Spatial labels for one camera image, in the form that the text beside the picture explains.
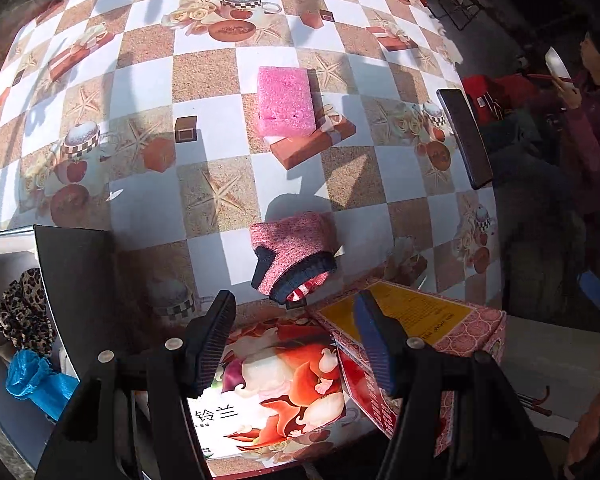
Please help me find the checked printed tablecloth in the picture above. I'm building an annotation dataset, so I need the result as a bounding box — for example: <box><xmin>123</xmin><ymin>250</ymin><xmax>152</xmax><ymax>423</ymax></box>
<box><xmin>0</xmin><ymin>0</ymin><xmax>504</xmax><ymax>478</ymax></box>

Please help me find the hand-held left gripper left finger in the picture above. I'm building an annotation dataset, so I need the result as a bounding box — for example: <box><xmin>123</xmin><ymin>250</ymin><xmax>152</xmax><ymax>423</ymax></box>
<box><xmin>35</xmin><ymin>290</ymin><xmax>238</xmax><ymax>480</ymax></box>

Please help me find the leopard print cloth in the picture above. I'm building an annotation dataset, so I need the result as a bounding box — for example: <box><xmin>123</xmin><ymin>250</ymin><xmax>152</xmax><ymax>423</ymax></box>
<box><xmin>0</xmin><ymin>267</ymin><xmax>56</xmax><ymax>359</ymax></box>

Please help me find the bright blue cloth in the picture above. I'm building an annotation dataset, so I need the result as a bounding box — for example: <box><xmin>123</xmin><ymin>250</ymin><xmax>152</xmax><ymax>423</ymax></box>
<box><xmin>5</xmin><ymin>350</ymin><xmax>80</xmax><ymax>422</ymax></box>

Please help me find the black smartphone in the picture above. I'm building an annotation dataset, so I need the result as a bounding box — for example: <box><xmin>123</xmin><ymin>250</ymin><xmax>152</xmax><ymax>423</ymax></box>
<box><xmin>437</xmin><ymin>88</ymin><xmax>496</xmax><ymax>191</ymax></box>

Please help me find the floral tissue pack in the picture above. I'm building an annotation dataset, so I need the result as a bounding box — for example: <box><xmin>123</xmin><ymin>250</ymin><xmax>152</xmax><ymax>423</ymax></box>
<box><xmin>182</xmin><ymin>310</ymin><xmax>348</xmax><ymax>478</ymax></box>

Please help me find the pink knit sock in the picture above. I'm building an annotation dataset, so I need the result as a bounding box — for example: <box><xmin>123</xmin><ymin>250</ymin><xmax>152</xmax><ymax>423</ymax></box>
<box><xmin>250</xmin><ymin>211</ymin><xmax>339</xmax><ymax>306</ymax></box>

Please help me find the red patterned cardboard box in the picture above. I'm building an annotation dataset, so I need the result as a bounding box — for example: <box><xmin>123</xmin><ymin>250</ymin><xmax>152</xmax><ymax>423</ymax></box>
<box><xmin>310</xmin><ymin>280</ymin><xmax>508</xmax><ymax>454</ymax></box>

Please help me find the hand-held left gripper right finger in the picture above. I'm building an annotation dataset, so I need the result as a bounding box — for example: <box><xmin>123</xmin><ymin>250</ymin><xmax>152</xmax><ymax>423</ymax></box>
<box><xmin>352</xmin><ymin>290</ymin><xmax>556</xmax><ymax>480</ymax></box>

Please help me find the white cardboard box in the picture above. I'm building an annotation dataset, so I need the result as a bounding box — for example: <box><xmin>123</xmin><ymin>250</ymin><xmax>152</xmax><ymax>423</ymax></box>
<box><xmin>0</xmin><ymin>225</ymin><xmax>146</xmax><ymax>471</ymax></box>

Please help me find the pink foam sponge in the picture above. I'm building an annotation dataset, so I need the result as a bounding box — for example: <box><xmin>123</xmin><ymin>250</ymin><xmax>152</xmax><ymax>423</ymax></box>
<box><xmin>257</xmin><ymin>66</ymin><xmax>317</xmax><ymax>137</ymax></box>

